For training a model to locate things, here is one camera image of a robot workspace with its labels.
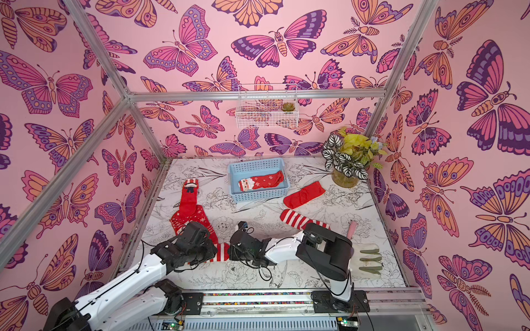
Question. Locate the red nutcracker sock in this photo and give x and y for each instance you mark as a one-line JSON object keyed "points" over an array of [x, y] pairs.
{"points": [[188, 202]]}

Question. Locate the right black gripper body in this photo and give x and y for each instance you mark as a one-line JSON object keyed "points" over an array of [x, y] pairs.
{"points": [[239, 243]]}

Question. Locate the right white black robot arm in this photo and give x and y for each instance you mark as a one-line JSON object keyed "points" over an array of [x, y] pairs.
{"points": [[326, 252]]}

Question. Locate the small green succulent plant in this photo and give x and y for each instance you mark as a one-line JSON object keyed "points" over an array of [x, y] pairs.
{"points": [[288, 107]]}

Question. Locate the plain red sock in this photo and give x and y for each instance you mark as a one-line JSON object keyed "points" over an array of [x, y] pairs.
{"points": [[304, 196]]}

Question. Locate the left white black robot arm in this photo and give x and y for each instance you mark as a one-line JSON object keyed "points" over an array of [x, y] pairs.
{"points": [[140, 292]]}

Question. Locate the red white striped sock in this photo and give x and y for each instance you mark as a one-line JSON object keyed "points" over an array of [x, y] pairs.
{"points": [[298, 221], [221, 252]]}

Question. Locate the potted plant in glass vase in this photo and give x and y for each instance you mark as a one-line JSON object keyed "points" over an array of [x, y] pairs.
{"points": [[349, 156]]}

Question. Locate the light blue plastic basket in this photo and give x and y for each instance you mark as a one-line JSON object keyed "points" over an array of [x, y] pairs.
{"points": [[247, 169]]}

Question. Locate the white wire wall basket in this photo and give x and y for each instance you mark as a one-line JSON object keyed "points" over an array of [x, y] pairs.
{"points": [[259, 105]]}

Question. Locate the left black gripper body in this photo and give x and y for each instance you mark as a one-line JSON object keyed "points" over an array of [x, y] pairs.
{"points": [[206, 251]]}

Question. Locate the red patterned christmas sock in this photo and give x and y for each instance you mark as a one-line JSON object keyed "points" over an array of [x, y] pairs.
{"points": [[179, 222]]}

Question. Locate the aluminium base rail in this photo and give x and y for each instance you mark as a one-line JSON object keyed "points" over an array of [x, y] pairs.
{"points": [[294, 309]]}

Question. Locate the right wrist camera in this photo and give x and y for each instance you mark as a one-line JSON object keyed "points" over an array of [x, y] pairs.
{"points": [[243, 226]]}

